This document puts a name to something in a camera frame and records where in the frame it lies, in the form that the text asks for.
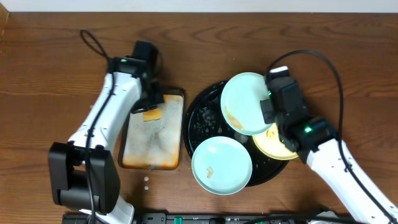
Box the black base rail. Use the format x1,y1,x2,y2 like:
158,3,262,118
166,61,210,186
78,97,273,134
62,213,335,224

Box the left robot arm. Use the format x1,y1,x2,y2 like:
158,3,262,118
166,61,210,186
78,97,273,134
48,40,164,223

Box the light blue plate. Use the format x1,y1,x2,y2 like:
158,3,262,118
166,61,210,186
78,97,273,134
220,72,271,136
192,136,252,195

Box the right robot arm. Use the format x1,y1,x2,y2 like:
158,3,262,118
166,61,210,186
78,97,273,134
261,74,397,223

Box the black round tray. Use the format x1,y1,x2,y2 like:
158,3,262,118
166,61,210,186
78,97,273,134
183,81,289,187

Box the orange sponge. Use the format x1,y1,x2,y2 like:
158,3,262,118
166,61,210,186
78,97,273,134
143,108,162,121

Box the yellow plate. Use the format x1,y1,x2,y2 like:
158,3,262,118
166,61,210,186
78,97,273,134
252,123,299,161

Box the black rectangular soapy tray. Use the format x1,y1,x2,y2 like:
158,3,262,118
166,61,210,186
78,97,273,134
118,89,184,170

